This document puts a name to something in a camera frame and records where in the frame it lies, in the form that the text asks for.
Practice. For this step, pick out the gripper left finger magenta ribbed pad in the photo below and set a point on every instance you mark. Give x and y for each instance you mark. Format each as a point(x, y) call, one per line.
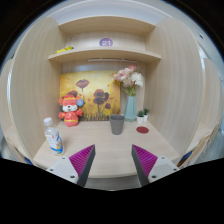
point(75, 168)

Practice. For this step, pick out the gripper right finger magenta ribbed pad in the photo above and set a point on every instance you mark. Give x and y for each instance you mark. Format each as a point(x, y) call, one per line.
point(149, 167)

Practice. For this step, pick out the clear plastic water bottle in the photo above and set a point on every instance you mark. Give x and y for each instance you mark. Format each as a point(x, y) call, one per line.
point(53, 137)

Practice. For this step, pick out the red round coaster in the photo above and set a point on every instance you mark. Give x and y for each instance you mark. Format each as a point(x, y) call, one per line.
point(142, 129)

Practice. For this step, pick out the small potted succulent plant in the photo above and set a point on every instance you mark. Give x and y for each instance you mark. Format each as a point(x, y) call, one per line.
point(140, 117)

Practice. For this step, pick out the teal ceramic vase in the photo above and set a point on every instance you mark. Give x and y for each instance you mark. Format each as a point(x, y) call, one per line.
point(130, 109)

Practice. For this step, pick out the grey plastic cup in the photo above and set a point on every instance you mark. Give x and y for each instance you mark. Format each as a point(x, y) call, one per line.
point(116, 122)

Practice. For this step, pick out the red plush tiger toy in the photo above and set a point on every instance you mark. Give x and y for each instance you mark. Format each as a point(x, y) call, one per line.
point(70, 110)

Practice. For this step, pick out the yellow poppy flower painting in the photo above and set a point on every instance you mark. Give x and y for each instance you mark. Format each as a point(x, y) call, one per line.
point(98, 89)

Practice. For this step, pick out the pink and white flower bouquet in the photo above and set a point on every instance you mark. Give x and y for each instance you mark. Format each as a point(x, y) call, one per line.
point(130, 78)

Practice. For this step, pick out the light wooden shelf board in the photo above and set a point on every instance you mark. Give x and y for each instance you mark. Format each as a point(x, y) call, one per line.
point(104, 53)

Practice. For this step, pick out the yellow toy on shelf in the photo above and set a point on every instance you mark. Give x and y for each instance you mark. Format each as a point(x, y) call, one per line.
point(63, 49)

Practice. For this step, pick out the upper wooden shelf board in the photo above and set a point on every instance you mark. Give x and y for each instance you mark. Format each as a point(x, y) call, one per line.
point(107, 24)

